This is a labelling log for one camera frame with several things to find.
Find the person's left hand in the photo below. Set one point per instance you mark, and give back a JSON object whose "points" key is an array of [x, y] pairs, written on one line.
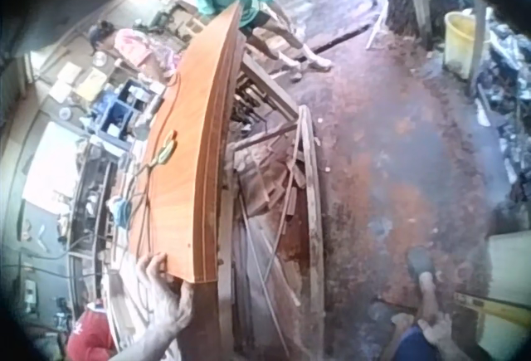
{"points": [[164, 303]]}

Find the orange wooden board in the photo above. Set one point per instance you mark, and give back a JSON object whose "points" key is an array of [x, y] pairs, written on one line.
{"points": [[186, 149]]}

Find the teal cloth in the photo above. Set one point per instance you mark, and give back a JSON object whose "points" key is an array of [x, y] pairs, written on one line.
{"points": [[121, 211]]}

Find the green yellow hand tool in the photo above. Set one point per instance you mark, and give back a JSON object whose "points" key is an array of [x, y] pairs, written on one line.
{"points": [[164, 149]]}

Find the cluttered wooden workbench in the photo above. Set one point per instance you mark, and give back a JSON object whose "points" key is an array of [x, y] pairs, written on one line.
{"points": [[79, 162]]}

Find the blue plastic crate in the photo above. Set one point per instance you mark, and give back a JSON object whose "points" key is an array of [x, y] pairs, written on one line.
{"points": [[118, 108]]}

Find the yellow spirit level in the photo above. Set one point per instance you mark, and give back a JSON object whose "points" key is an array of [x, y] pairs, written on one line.
{"points": [[493, 306]]}

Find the white panel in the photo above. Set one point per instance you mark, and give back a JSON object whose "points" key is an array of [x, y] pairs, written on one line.
{"points": [[509, 261]]}

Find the heap of dark scrap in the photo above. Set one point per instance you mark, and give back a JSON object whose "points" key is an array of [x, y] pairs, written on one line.
{"points": [[504, 99]]}

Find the yellow plastic bucket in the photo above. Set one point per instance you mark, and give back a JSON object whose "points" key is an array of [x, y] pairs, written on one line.
{"points": [[462, 41]]}

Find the wooden frame with scrap wood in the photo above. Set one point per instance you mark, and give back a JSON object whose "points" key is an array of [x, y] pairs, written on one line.
{"points": [[269, 195]]}

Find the grey wooden post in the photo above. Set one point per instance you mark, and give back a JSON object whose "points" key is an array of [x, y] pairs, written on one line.
{"points": [[477, 41]]}

